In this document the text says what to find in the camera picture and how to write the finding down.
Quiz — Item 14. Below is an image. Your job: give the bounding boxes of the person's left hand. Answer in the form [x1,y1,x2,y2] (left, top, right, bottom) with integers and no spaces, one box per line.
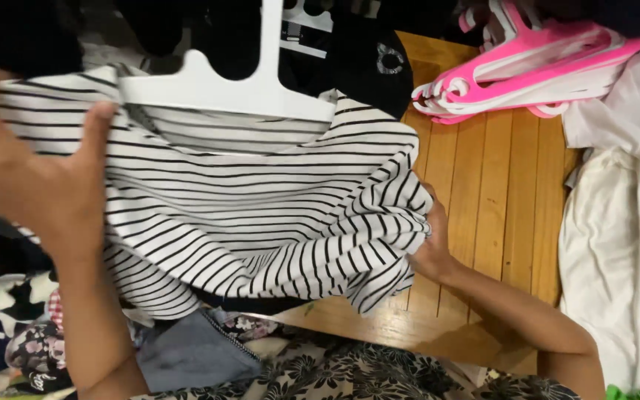
[0,64,121,262]

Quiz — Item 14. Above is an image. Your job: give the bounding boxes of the black white floral dress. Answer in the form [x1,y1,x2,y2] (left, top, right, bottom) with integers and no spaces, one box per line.
[131,314,582,400]

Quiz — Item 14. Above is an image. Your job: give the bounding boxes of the heap of mixed clothes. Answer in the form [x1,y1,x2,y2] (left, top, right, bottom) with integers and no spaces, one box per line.
[0,222,76,400]

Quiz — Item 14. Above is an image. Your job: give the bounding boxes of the white bedsheet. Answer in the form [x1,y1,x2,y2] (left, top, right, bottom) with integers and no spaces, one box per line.
[558,32,640,394]

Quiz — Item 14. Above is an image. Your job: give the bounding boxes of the grey blue zip garment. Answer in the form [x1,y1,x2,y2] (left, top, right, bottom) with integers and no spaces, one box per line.
[136,309,265,394]

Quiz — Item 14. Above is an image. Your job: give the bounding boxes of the white hanger with holes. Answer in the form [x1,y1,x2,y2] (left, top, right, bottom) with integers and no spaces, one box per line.
[280,0,334,60]

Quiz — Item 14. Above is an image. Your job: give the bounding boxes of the person's right hand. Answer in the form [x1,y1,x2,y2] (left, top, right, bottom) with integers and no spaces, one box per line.
[407,182,457,285]

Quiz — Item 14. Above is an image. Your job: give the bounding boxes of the black white striped shirt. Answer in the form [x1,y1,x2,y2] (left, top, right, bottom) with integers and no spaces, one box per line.
[0,65,434,322]

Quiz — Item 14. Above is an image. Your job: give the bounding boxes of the black garment with silver print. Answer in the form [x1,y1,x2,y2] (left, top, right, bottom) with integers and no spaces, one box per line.
[114,0,414,120]

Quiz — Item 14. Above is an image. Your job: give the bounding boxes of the pile of pink white hangers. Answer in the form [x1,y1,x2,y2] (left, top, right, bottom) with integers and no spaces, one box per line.
[411,0,640,125]

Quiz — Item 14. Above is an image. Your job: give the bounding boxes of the white plastic hanger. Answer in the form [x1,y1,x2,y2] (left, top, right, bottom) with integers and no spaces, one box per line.
[118,0,337,123]

